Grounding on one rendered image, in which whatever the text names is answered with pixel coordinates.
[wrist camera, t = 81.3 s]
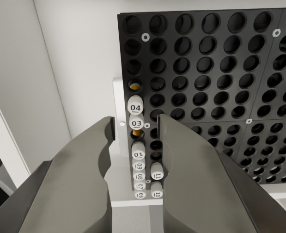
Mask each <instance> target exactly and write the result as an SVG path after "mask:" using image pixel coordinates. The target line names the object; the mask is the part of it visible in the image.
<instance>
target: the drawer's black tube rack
mask: <svg viewBox="0 0 286 233"><path fill-rule="evenodd" d="M132 13H145V22H146V32H145V33H144V34H143V35H142V40H143V41H144V42H146V102H147V123H145V124H144V127H145V128H147V156H148V180H146V183H148V190H151V183H152V182H154V181H159V182H160V183H161V185H162V189H164V180H165V178H166V177H167V176H168V173H169V172H168V170H167V169H166V167H165V166H164V165H163V162H162V158H163V143H162V142H161V140H160V139H158V134H157V115H160V114H166V115H168V116H170V117H171V118H173V119H175V120H176V121H178V122H179V123H181V124H183V125H184V126H186V127H188V128H189V129H191V130H193V131H194V132H196V133H197V134H199V135H200V136H202V137H203V138H204V139H205V140H207V141H208V142H209V143H210V144H211V145H212V146H213V147H214V148H215V149H216V150H217V151H218V152H219V153H227V154H228V155H229V156H230V157H231V158H232V159H233V160H234V161H235V162H236V163H237V164H238V165H239V166H240V167H241V168H245V171H246V172H247V173H248V174H249V175H250V176H251V177H252V178H253V177H257V176H258V177H257V178H255V179H254V180H255V181H256V182H257V183H258V184H285V183H286V177H285V178H283V177H284V176H286V7H281V8H251V9H221V10H191V11H161V12H121V13H120V14H132ZM153 145H157V146H153ZM153 152H159V155H160V156H158V157H153V156H151V154H152V153H153ZM155 162H158V163H160V164H161V165H162V168H163V172H164V176H163V177H162V178H161V179H159V180H155V179H153V178H152V176H151V165H152V164H153V163H155ZM276 166H277V168H275V169H274V170H271V169H272V168H274V167H276ZM259 167H261V169H260V170H258V171H254V170H255V169H256V168H259ZM270 176H272V177H271V178H269V179H267V178H268V177H270Z"/></svg>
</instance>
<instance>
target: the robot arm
mask: <svg viewBox="0 0 286 233"><path fill-rule="evenodd" d="M157 134H158V139H160V140H161V142H162V143H163V158H162V162H163V165H164V166H165V167H166V169H167V170H168V172H169V174H168V176H167V177H166V178H165V180H164V191H163V229H164V233H286V211H285V210H284V208H283V207H282V206H281V205H280V204H279V203H278V202H277V201H276V200H274V199H273V198H272V197H271V196H270V195H269V194H268V193H267V192H266V191H265V190H264V189H263V188H262V187H261V186H260V185H259V184H258V183H257V182H256V181H255V180H254V179H253V178H252V177H251V176H250V175H249V174H248V173H247V172H246V171H245V170H244V169H242V168H241V167H240V166H239V165H238V164H237V163H236V162H235V161H234V160H233V159H232V158H231V157H230V156H229V155H228V154H227V153H219V152H218V151H217V150H216V149H215V148H214V147H213V146H212V145H211V144H210V143H209V142H208V141H207V140H205V139H204V138H203V137H202V136H200V135H199V134H197V133H196V132H194V131H193V130H191V129H189V128H188V127H186V126H184V125H183V124H181V123H179V122H178V121H176V120H175V119H173V118H171V117H170V116H168V115H166V114H160V115H157ZM115 140H116V128H115V117H114V116H106V117H104V118H102V119H101V120H99V121H98V122H96V123H95V124H93V125H92V126H90V127H89V128H88V129H86V130H85V131H83V132H82V133H80V134H79V135H78V136H76V137H75V138H73V139H72V140H71V141H70V142H69V143H67V145H65V146H64V147H63V148H62V149H61V150H60V151H59V152H58V153H57V154H56V155H55V157H54V158H53V159H52V160H48V161H43V163H42V164H41V165H40V166H39V167H38V168H37V169H36V170H35V171H34V172H33V173H32V174H31V175H30V176H29V177H28V178H27V179H26V180H25V181H24V182H23V183H22V184H21V185H20V186H19V187H18V188H17V189H16V190H15V191H14V192H13V193H12V195H11V196H10V197H9V198H8V199H7V200H6V201H5V202H4V203H3V204H2V205H1V206H0V233H112V206H111V201H110V194H109V189H108V184H107V182H106V181H105V179H104V177H105V174H106V172H107V171H108V169H109V168H110V166H111V160H110V152H109V147H110V145H111V144H112V142H113V141H115Z"/></svg>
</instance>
